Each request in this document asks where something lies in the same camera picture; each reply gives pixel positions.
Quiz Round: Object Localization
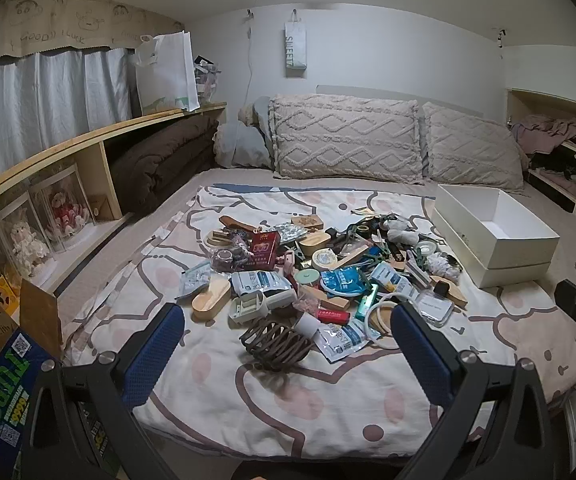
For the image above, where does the white silicone ring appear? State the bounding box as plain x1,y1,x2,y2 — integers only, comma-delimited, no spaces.
363,295,409,347

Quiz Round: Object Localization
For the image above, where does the white storage box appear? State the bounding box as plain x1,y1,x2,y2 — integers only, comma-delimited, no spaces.
430,183,561,289

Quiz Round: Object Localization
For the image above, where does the small patterned wooden box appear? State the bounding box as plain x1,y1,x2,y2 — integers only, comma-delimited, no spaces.
290,215,325,231

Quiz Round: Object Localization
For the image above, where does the white tape roll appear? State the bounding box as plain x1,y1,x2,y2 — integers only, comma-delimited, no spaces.
294,313,321,340

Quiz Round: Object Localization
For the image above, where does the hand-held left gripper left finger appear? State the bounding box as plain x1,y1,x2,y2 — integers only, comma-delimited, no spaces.
20,302,186,480

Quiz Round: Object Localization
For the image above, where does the wooden oval lid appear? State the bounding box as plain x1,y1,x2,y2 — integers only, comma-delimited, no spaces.
192,281,231,322

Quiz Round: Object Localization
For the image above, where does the beige bed sheet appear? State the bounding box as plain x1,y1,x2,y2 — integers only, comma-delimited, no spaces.
55,167,576,411

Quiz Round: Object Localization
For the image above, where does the brown folded duvet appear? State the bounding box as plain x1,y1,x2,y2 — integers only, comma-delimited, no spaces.
109,114,220,213

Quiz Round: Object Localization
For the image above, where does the red doll display box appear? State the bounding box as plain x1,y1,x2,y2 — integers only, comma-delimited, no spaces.
30,165,93,248

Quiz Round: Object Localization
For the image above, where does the yellow packet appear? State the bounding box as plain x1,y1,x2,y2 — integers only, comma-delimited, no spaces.
0,276,22,317

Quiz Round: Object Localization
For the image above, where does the green round disc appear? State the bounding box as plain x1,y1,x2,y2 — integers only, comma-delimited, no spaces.
295,268,323,291

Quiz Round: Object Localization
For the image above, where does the bamboo oval box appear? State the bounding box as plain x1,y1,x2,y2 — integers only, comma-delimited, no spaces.
299,232,333,261

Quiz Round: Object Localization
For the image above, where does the white curtain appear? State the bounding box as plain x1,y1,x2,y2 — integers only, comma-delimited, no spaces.
0,47,136,193

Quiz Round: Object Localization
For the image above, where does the small glass jar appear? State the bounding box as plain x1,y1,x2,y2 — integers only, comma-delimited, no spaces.
209,247,233,273

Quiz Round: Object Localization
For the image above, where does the clear blue plastic packet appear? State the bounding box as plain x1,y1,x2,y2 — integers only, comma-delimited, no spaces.
175,262,213,303

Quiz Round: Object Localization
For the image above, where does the clear box of clutter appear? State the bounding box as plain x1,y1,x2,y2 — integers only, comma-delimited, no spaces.
193,55,219,106

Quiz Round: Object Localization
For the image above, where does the silver blister pack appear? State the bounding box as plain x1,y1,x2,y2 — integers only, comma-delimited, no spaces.
273,222,309,242

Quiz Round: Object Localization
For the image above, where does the grey plush toy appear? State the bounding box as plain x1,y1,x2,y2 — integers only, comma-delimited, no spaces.
385,215,419,246

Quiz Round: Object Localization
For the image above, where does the beige valance with drawings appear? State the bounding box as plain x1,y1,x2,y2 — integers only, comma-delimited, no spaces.
0,0,186,73

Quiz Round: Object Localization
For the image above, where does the brown leather strap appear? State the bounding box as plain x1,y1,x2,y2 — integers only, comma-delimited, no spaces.
218,215,259,233

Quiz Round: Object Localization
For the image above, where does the cork coaster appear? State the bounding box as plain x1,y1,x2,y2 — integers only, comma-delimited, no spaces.
370,305,399,337

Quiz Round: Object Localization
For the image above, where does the clear plastic card case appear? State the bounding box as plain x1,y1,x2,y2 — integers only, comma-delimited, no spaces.
415,292,455,328

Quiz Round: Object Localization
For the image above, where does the cream tape roll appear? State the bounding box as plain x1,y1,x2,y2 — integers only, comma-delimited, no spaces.
312,249,339,271

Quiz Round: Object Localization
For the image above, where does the red cigarette box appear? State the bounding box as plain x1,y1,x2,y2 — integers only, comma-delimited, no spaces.
244,230,281,273

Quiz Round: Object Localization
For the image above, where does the white yarn bundle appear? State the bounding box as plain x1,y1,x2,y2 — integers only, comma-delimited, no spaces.
425,252,464,281

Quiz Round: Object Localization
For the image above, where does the white doll display box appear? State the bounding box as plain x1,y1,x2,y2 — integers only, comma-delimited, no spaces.
0,195,53,281

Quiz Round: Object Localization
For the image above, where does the blue white medicine packet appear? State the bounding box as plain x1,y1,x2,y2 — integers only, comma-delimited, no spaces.
231,270,291,297
316,322,369,365
370,262,419,301

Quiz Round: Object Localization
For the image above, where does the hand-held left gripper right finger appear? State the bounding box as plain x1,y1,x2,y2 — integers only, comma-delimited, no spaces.
390,300,558,480

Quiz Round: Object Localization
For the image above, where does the textured beige pillow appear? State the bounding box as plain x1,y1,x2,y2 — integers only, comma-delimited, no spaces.
268,94,426,185
422,101,529,195

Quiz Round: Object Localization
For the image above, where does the hanging white paper bag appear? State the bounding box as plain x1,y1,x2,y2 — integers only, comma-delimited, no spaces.
284,10,309,80

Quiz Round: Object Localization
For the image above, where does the white tote bag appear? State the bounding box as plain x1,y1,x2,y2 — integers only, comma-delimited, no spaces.
132,30,201,113

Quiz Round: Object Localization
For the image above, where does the brown woven wire basket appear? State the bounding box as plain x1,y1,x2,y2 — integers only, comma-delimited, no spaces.
239,316,315,372

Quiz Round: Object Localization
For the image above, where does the bright blue pouch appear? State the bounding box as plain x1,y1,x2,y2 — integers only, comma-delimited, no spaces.
320,266,376,306

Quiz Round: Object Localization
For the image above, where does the grey pillow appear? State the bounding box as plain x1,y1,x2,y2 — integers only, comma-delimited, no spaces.
213,97,276,170

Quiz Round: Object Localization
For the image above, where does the pile of clothes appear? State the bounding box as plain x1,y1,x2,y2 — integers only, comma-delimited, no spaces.
510,114,576,183

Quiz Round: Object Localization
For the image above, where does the clear bag of pink items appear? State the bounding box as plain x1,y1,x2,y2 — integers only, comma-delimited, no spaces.
290,295,321,316

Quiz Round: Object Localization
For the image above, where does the wooden closet shelf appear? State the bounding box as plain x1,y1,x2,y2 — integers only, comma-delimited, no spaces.
507,87,576,216

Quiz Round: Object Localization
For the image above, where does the wooden shelf unit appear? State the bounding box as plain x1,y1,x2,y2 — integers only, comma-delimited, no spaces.
0,101,227,311

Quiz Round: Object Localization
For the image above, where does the wooden block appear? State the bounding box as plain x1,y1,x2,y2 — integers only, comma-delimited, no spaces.
298,285,351,311

